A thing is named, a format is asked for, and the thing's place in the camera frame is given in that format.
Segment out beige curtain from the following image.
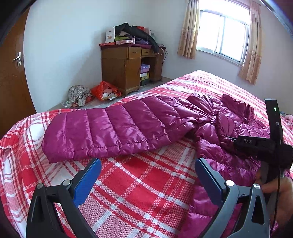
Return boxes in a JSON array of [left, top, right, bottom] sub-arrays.
[[177, 0, 200, 59], [238, 1, 262, 85]]

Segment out orange plastic bag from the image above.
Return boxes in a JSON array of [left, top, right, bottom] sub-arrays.
[[91, 81, 121, 101]]

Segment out window with sliding panes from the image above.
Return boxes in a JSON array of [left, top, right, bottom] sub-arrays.
[[197, 0, 250, 65]]

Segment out white box on desk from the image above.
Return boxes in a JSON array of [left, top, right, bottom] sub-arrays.
[[105, 27, 116, 43]]

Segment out wooden desk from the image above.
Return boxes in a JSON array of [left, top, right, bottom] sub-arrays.
[[100, 44, 166, 96]]

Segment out right beige curtain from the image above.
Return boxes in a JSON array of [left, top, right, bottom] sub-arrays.
[[238, 1, 262, 85]]

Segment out grey patterned cloth bundle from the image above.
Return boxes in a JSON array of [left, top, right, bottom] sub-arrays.
[[62, 85, 93, 108]]

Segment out brown wooden door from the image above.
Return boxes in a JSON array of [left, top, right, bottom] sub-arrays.
[[0, 10, 36, 137]]

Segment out silver door handle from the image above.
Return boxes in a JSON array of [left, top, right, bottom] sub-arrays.
[[12, 52, 23, 67]]

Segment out left beige curtain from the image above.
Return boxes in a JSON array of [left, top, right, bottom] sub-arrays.
[[177, 0, 200, 59]]

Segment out black jacket on desk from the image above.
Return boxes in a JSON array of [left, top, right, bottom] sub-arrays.
[[115, 23, 159, 53]]

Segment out stacked boxes in desk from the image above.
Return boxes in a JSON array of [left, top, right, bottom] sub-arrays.
[[140, 64, 151, 86]]

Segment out person's right hand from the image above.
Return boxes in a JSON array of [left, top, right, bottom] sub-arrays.
[[255, 169, 292, 228]]

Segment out pink floral quilt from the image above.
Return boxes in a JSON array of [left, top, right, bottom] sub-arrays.
[[285, 115, 293, 127]]

